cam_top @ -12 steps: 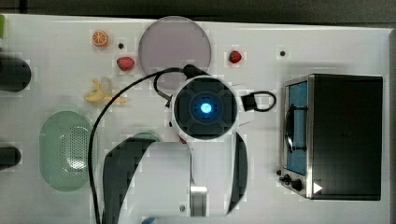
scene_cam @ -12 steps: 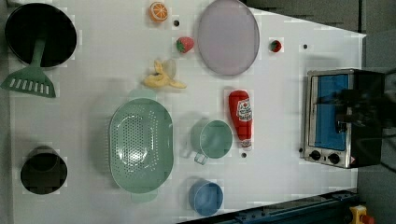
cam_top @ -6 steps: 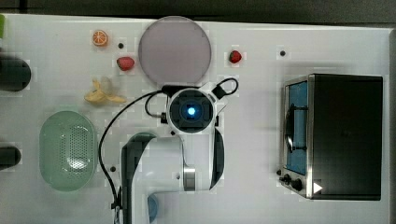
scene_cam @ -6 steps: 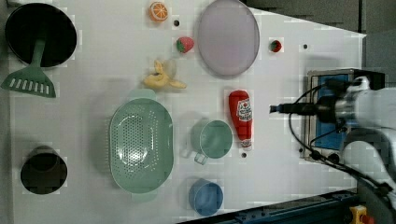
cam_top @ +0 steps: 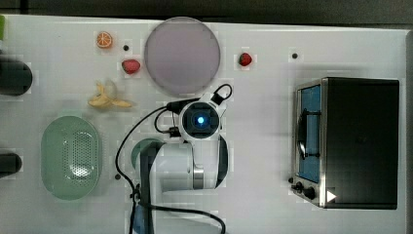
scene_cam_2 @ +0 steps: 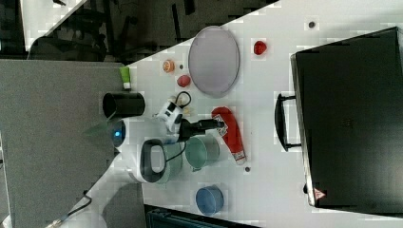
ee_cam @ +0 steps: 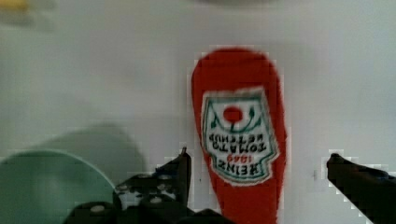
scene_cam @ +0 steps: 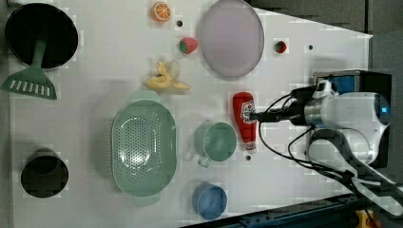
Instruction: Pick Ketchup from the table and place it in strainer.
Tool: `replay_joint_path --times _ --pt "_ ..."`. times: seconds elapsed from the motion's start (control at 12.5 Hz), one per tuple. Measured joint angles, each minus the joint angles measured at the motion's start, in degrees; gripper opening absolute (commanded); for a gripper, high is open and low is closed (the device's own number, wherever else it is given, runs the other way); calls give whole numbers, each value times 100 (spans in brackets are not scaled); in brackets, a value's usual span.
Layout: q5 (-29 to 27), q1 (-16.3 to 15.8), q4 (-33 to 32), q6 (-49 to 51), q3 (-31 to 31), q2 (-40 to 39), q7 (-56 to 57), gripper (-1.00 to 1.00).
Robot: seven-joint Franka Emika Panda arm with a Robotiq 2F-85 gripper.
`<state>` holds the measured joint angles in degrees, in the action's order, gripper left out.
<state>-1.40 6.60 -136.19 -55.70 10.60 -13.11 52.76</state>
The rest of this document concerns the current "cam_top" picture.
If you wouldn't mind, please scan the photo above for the silver toaster oven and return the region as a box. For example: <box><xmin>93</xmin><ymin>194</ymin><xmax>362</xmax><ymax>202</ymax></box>
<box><xmin>288</xmin><ymin>77</ymin><xmax>399</xmax><ymax>210</ymax></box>

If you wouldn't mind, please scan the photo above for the large black pot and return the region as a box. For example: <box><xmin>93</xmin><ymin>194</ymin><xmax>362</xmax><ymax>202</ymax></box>
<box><xmin>0</xmin><ymin>58</ymin><xmax>33</xmax><ymax>96</ymax></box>

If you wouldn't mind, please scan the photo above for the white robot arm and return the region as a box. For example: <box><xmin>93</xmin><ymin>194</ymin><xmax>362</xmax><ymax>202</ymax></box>
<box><xmin>132</xmin><ymin>93</ymin><xmax>229</xmax><ymax>234</ymax></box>

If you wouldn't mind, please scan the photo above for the green round cup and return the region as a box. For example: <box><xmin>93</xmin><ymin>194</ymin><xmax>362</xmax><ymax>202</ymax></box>
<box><xmin>131</xmin><ymin>138</ymin><xmax>160</xmax><ymax>169</ymax></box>

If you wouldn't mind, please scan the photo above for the lilac round plate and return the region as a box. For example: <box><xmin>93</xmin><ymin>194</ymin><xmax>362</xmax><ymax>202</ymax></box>
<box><xmin>144</xmin><ymin>17</ymin><xmax>221</xmax><ymax>96</ymax></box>

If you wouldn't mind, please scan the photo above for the green perforated strainer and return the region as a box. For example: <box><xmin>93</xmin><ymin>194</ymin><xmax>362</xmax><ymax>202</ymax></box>
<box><xmin>41</xmin><ymin>116</ymin><xmax>101</xmax><ymax>201</ymax></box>

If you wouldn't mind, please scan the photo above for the red strawberry toy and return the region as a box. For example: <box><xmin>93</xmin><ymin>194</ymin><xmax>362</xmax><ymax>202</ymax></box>
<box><xmin>239</xmin><ymin>53</ymin><xmax>252</xmax><ymax>66</ymax></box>

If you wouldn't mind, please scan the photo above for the small black cup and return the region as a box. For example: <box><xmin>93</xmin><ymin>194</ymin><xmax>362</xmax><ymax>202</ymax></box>
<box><xmin>0</xmin><ymin>153</ymin><xmax>22</xmax><ymax>177</ymax></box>

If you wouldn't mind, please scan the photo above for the pink strawberry toy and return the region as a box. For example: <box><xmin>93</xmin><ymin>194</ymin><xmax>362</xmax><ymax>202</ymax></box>
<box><xmin>122</xmin><ymin>59</ymin><xmax>140</xmax><ymax>74</ymax></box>

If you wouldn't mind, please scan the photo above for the peeled banana toy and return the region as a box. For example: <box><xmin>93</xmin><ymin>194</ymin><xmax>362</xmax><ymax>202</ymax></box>
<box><xmin>88</xmin><ymin>80</ymin><xmax>132</xmax><ymax>108</ymax></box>

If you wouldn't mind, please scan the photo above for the orange slice toy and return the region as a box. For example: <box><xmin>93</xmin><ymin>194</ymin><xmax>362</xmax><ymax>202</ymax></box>
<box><xmin>95</xmin><ymin>31</ymin><xmax>113</xmax><ymax>49</ymax></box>

